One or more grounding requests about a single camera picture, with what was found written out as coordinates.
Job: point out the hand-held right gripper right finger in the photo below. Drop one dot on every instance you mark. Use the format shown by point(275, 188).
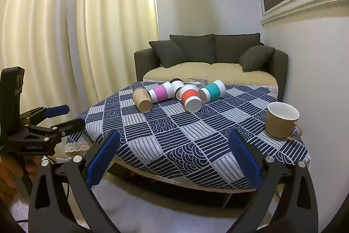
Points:
point(245, 159)

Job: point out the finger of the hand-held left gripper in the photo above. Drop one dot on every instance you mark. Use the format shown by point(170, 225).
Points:
point(71, 126)
point(56, 110)

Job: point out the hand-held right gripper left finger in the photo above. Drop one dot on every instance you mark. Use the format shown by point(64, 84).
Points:
point(103, 158)

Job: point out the brown paper cup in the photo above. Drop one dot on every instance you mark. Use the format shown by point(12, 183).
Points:
point(142, 101)

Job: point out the teal sleeved white cup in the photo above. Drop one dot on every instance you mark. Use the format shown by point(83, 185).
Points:
point(212, 91)

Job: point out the red sleeved white cup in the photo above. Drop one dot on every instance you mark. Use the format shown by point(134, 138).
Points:
point(190, 98)

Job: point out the pink sleeved white cup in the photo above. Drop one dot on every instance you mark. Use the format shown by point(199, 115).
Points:
point(161, 93)

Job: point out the black and white cup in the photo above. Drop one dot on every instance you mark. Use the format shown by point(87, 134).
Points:
point(177, 84)

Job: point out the person's left hand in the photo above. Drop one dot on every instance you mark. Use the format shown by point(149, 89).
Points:
point(32, 167)

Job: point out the table leg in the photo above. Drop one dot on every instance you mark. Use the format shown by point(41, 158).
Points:
point(226, 199)

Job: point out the brown ceramic mug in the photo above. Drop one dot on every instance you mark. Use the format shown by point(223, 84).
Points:
point(280, 119)

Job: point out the blue patterned tablecloth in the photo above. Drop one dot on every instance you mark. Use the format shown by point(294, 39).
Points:
point(174, 137)

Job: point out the cream curtain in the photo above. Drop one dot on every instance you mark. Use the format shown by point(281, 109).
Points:
point(54, 31)

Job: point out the beige sofa blanket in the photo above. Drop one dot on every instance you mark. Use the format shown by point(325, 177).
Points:
point(218, 70)

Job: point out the dark grey sofa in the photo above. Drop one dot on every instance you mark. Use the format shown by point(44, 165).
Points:
point(141, 63)

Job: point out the dark grey throw pillow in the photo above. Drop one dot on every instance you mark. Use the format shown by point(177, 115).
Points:
point(255, 57)
point(166, 54)

